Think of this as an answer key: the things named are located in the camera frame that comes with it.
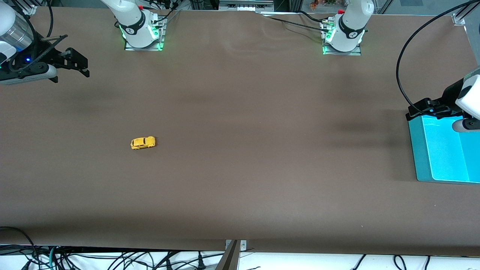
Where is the yellow beetle toy car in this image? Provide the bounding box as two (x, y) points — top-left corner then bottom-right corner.
(130, 136), (156, 150)

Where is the teal plastic bin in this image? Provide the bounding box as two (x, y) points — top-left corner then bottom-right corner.
(406, 112), (480, 185)

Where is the grey power strip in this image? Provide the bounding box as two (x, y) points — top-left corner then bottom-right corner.
(219, 0), (275, 12)

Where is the table cover sheet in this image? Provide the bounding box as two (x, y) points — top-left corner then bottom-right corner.
(0, 6), (480, 258)

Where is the dark aluminium bar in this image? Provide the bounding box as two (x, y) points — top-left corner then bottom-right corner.
(215, 240), (241, 270)

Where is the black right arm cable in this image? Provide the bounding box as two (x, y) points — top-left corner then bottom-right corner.
(34, 4), (54, 40)

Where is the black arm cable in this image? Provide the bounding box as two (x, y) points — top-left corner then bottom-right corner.
(34, 4), (54, 40)
(396, 0), (480, 109)

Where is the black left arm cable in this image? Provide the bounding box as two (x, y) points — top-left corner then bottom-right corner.
(396, 0), (480, 109)

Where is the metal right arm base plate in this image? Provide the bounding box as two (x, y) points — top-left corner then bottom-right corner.
(124, 16), (165, 51)

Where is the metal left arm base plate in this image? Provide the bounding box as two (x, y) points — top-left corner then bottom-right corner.
(322, 19), (362, 56)

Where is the short black base cable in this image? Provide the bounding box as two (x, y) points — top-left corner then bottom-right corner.
(298, 10), (327, 24)

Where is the long black base cable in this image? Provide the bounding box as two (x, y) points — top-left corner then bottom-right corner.
(259, 13), (332, 35)

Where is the black cable loop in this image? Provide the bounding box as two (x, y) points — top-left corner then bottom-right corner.
(0, 226), (39, 270)

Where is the black cable tangle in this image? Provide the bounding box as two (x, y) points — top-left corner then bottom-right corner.
(0, 244), (225, 270)

